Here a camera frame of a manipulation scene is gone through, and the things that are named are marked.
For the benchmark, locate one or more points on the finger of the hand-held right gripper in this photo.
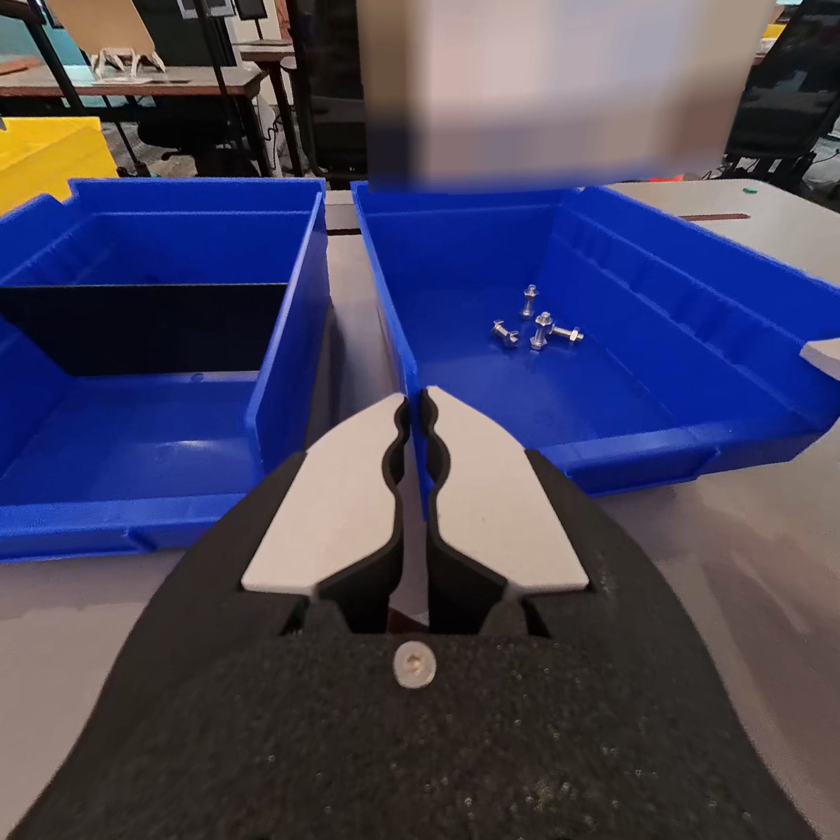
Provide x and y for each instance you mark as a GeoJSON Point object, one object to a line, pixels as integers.
{"type": "Point", "coordinates": [824, 357]}

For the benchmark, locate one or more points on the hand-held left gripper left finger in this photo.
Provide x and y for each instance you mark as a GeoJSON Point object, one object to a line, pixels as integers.
{"type": "Point", "coordinates": [315, 525]}

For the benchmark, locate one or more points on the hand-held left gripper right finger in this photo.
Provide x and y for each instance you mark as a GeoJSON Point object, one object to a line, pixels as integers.
{"type": "Point", "coordinates": [512, 525]}

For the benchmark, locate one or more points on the blue divided storage bin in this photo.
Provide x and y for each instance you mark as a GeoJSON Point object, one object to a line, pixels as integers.
{"type": "Point", "coordinates": [158, 446]}

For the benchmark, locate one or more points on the silver bolt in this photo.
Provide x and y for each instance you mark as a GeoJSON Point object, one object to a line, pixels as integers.
{"type": "Point", "coordinates": [541, 328]}
{"type": "Point", "coordinates": [505, 332]}
{"type": "Point", "coordinates": [529, 299]}
{"type": "Point", "coordinates": [567, 332]}

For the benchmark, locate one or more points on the black office chair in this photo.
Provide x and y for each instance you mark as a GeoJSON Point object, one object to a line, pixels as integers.
{"type": "Point", "coordinates": [788, 92]}

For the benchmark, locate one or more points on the yellow storage bin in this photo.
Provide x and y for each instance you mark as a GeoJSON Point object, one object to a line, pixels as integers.
{"type": "Point", "coordinates": [53, 158]}

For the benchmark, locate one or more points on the white desktop stand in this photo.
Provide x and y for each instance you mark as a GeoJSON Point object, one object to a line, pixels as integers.
{"type": "Point", "coordinates": [112, 26]}

